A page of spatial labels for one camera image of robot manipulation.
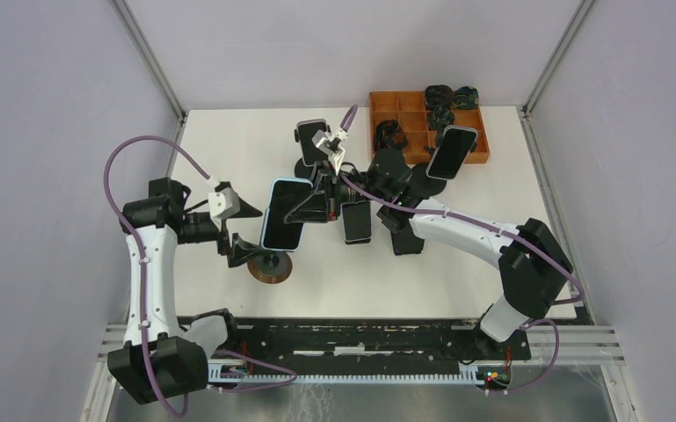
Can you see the black round stand rear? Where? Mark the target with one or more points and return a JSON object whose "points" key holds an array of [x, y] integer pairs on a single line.
{"points": [[302, 171]]}

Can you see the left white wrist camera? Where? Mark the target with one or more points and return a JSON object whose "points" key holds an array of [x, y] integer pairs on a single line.
{"points": [[223, 202]]}

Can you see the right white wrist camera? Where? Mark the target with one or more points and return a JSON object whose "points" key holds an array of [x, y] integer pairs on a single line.
{"points": [[331, 144]]}

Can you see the black round stand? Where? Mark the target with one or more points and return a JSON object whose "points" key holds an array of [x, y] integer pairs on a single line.
{"points": [[421, 181], [302, 171]]}

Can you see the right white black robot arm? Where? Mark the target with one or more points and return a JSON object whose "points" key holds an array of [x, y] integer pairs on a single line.
{"points": [[532, 264]]}

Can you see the black wedge phone stand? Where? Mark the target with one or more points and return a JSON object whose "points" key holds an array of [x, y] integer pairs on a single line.
{"points": [[405, 242]]}

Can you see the grey case phone rear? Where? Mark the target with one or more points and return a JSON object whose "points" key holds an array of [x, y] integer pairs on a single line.
{"points": [[304, 133]]}

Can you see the orange compartment tray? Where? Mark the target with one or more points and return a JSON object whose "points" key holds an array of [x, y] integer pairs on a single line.
{"points": [[408, 108]]}

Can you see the light blue case phone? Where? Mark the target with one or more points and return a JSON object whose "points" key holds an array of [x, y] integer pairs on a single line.
{"points": [[275, 234]]}

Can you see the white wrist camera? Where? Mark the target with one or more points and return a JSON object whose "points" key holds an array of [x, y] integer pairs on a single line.
{"points": [[331, 144], [223, 202]]}

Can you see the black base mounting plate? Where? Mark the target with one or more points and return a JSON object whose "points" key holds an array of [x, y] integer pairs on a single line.
{"points": [[385, 346]]}

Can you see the lavender case phone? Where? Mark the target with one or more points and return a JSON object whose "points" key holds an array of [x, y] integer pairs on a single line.
{"points": [[356, 219]]}

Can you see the pink case phone tilted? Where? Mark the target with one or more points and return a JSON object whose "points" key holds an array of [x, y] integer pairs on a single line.
{"points": [[453, 147]]}

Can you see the black small phone stand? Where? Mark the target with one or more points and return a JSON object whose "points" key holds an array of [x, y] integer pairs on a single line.
{"points": [[359, 241]]}

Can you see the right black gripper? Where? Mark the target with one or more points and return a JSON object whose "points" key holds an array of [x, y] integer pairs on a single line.
{"points": [[322, 204]]}

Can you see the white cable duct rail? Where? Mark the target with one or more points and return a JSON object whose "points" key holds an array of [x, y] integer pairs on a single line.
{"points": [[231, 373]]}

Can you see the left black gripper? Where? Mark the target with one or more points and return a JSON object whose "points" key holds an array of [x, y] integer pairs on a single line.
{"points": [[240, 251]]}

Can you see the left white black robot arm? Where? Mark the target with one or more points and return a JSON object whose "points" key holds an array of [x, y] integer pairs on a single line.
{"points": [[160, 356]]}

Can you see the black round stand right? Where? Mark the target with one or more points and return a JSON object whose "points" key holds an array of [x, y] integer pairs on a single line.
{"points": [[421, 181]]}

